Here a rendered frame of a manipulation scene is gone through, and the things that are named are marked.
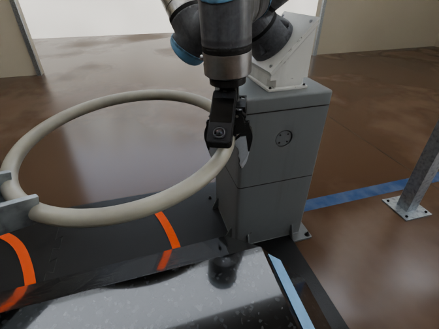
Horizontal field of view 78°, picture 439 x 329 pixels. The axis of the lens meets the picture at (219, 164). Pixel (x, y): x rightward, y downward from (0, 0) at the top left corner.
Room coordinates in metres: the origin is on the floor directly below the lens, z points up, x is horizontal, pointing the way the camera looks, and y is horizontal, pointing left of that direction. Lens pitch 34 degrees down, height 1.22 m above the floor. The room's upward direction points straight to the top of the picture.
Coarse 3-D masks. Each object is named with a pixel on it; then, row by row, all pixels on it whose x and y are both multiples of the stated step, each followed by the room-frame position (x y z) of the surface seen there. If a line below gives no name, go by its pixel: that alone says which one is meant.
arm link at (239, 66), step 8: (200, 56) 0.53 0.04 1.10; (208, 56) 0.49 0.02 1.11; (216, 56) 0.48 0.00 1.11; (232, 56) 0.48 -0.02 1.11; (240, 56) 0.48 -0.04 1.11; (248, 56) 0.50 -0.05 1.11; (208, 64) 0.49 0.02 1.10; (216, 64) 0.48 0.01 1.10; (224, 64) 0.48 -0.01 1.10; (232, 64) 0.48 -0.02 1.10; (240, 64) 0.49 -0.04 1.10; (248, 64) 0.50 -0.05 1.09; (208, 72) 0.50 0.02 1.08; (216, 72) 0.48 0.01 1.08; (224, 72) 0.48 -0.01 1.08; (232, 72) 0.48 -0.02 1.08; (240, 72) 0.49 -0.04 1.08; (248, 72) 0.50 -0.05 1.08; (224, 80) 0.48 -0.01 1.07
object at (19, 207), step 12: (0, 180) 0.38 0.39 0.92; (0, 192) 0.37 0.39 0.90; (0, 204) 0.30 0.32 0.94; (12, 204) 0.30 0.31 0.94; (24, 204) 0.31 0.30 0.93; (36, 204) 0.32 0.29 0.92; (0, 216) 0.29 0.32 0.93; (12, 216) 0.30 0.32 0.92; (24, 216) 0.31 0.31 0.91; (0, 228) 0.28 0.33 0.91; (12, 228) 0.29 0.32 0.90
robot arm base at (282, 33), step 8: (280, 16) 1.18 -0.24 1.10; (272, 24) 1.13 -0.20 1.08; (280, 24) 1.14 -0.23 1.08; (288, 24) 1.17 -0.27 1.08; (264, 32) 1.12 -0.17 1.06; (272, 32) 1.12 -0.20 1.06; (280, 32) 1.13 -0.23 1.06; (288, 32) 1.14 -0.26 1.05; (256, 40) 1.13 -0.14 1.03; (264, 40) 1.12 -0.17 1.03; (272, 40) 1.12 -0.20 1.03; (280, 40) 1.12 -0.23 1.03; (256, 48) 1.15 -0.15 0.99; (264, 48) 1.14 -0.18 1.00; (272, 48) 1.12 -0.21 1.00; (280, 48) 1.12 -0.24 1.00; (256, 56) 1.16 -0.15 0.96; (264, 56) 1.13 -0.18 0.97
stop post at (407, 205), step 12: (432, 132) 1.31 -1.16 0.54; (432, 144) 1.29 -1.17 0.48; (420, 156) 1.32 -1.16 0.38; (432, 156) 1.26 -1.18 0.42; (420, 168) 1.29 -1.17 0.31; (432, 168) 1.25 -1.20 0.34; (408, 180) 1.32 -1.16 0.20; (420, 180) 1.26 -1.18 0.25; (408, 192) 1.28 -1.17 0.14; (420, 192) 1.25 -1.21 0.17; (396, 204) 1.31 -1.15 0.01; (408, 204) 1.25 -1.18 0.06; (408, 216) 1.20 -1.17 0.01; (420, 216) 1.20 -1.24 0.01
